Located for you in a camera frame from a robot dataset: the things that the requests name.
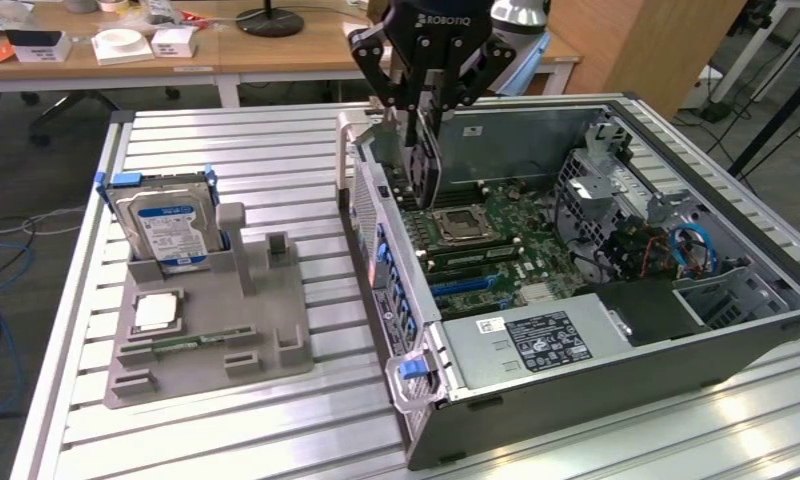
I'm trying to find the hard disk with blue caddy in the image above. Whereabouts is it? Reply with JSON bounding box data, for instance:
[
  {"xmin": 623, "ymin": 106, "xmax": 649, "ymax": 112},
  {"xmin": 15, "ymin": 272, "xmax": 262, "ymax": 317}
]
[{"xmin": 94, "ymin": 164, "xmax": 232, "ymax": 275}]

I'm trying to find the gray printed parts rack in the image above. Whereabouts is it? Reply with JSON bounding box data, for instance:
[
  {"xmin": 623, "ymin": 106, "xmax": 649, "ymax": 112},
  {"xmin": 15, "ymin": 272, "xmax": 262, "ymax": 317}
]
[{"xmin": 102, "ymin": 202, "xmax": 316, "ymax": 410}]

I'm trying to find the blue floor cable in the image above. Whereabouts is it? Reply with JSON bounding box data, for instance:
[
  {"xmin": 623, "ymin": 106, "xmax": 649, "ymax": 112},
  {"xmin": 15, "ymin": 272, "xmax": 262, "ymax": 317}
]
[{"xmin": 0, "ymin": 219, "xmax": 38, "ymax": 431}]

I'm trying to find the black Nvidia graphics card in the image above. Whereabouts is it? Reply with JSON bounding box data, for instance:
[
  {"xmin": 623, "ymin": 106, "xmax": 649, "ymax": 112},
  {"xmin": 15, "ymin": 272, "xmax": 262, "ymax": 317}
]
[{"xmin": 372, "ymin": 69, "xmax": 446, "ymax": 211}]

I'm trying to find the gray power supply unit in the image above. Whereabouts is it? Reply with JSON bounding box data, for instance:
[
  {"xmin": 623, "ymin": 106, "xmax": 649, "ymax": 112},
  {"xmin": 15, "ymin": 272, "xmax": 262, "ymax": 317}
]
[{"xmin": 438, "ymin": 293, "xmax": 632, "ymax": 391}]

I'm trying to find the metal CPU socket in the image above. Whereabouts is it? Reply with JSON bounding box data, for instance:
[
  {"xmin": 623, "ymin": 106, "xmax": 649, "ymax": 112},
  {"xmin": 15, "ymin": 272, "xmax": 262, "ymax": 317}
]
[{"xmin": 432, "ymin": 205, "xmax": 492, "ymax": 246}]

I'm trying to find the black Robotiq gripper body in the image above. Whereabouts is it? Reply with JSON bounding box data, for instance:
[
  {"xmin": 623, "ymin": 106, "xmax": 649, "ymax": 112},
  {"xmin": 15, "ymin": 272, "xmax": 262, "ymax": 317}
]
[{"xmin": 378, "ymin": 0, "xmax": 493, "ymax": 109}]

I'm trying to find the wooden cabinet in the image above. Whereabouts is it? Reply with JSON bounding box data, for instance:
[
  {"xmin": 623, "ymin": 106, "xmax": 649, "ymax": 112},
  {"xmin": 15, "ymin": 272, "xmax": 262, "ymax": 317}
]
[{"xmin": 545, "ymin": 0, "xmax": 748, "ymax": 121}]

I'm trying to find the green RAM stick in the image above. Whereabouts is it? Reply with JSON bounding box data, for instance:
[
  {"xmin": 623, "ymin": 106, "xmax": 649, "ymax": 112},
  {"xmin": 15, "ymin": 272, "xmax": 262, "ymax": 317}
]
[{"xmin": 149, "ymin": 333, "xmax": 232, "ymax": 351}]

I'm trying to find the blue expansion slot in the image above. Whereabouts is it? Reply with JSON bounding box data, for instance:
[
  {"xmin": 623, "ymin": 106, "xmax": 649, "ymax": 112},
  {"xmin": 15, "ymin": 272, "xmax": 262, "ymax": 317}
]
[{"xmin": 429, "ymin": 277, "xmax": 501, "ymax": 297}]

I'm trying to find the black lamp base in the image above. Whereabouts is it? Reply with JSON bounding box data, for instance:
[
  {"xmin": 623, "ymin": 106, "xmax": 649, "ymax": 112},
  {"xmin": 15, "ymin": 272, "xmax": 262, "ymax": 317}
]
[{"xmin": 234, "ymin": 0, "xmax": 306, "ymax": 37}]

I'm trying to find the white box with round insert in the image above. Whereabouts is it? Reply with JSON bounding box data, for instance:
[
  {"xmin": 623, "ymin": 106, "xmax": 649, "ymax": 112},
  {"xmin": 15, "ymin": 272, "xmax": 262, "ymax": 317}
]
[{"xmin": 90, "ymin": 28, "xmax": 156, "ymax": 66}]

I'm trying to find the black stand leg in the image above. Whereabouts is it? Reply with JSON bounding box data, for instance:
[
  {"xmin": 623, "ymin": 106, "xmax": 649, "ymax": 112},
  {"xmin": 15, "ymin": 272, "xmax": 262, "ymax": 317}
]
[{"xmin": 725, "ymin": 0, "xmax": 800, "ymax": 180}]

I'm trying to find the black topped white box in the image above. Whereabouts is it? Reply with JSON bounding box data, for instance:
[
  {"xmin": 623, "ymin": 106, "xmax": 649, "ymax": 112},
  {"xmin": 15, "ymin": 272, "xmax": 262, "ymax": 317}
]
[{"xmin": 3, "ymin": 29, "xmax": 73, "ymax": 64}]

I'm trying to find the silver CPU chip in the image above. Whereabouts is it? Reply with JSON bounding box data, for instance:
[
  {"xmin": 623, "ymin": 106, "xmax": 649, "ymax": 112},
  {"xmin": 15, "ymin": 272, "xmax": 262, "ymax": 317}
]
[{"xmin": 134, "ymin": 295, "xmax": 181, "ymax": 331}]

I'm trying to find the white labelled box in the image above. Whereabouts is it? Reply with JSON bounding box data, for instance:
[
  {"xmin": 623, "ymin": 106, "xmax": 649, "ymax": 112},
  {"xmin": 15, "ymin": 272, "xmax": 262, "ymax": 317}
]
[{"xmin": 149, "ymin": 27, "xmax": 198, "ymax": 59}]

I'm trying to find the blue wire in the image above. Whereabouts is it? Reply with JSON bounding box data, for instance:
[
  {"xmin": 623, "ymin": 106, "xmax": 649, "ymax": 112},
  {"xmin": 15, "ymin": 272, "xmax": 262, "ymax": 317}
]
[{"xmin": 665, "ymin": 223, "xmax": 719, "ymax": 277}]

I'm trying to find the wooden desk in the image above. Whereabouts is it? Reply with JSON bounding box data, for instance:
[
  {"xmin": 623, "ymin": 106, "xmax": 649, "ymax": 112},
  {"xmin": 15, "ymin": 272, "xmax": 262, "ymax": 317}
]
[{"xmin": 0, "ymin": 0, "xmax": 585, "ymax": 96}]

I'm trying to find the black chair base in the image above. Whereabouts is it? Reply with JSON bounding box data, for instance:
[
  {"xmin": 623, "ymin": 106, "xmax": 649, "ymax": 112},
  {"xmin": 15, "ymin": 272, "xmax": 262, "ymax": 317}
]
[{"xmin": 22, "ymin": 89, "xmax": 121, "ymax": 147}]

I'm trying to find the green motherboard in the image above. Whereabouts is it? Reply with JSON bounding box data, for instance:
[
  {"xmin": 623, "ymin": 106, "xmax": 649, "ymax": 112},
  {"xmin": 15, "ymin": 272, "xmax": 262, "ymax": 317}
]
[{"xmin": 389, "ymin": 177, "xmax": 595, "ymax": 321}]

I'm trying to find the blue case latch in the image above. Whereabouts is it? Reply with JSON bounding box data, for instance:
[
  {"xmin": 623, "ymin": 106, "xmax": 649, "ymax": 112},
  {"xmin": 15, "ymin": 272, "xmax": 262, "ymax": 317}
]
[{"xmin": 396, "ymin": 357, "xmax": 428, "ymax": 381}]

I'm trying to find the perforated metal disk bay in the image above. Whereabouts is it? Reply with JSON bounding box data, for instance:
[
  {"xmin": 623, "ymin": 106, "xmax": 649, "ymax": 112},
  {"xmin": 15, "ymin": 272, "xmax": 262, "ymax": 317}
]
[{"xmin": 551, "ymin": 147, "xmax": 652, "ymax": 281}]

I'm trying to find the open dark gray PC case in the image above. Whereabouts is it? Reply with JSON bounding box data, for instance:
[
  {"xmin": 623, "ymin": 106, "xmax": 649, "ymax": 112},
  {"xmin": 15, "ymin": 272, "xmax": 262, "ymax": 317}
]
[{"xmin": 334, "ymin": 92, "xmax": 800, "ymax": 471}]

